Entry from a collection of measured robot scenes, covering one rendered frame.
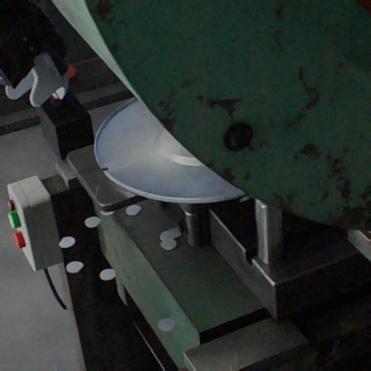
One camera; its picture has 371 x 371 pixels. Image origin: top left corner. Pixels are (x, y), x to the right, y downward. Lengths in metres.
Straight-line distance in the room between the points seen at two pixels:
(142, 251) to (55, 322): 0.91
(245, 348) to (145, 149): 0.30
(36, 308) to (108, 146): 1.01
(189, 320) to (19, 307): 1.09
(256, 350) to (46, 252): 0.49
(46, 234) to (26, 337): 0.69
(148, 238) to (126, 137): 0.15
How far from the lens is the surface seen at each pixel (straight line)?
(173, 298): 1.27
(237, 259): 1.27
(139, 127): 1.35
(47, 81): 1.11
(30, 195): 1.52
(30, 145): 2.85
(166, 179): 1.24
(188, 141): 0.70
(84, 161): 1.30
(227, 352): 1.20
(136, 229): 1.39
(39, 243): 1.55
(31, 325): 2.24
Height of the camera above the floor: 1.49
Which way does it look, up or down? 35 degrees down
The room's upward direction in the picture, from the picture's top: 6 degrees counter-clockwise
